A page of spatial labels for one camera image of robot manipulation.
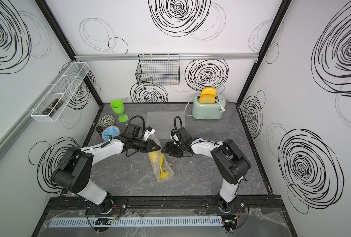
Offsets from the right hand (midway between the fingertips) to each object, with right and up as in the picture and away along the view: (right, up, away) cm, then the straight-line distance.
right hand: (164, 153), depth 87 cm
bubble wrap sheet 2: (-30, +14, -3) cm, 33 cm away
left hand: (-3, +3, -2) cm, 5 cm away
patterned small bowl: (-45, +19, +20) cm, 53 cm away
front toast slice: (+27, +34, +8) cm, 44 cm away
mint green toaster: (+29, +26, +13) cm, 41 cm away
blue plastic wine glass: (-30, +14, -3) cm, 33 cm away
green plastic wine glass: (-33, +29, +12) cm, 46 cm away
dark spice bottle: (-43, +14, +7) cm, 45 cm away
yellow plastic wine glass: (-4, -1, -3) cm, 5 cm away
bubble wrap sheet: (+2, -7, -2) cm, 7 cm away
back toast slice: (+29, +39, +12) cm, 50 cm away
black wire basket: (-9, +61, +37) cm, 72 cm away
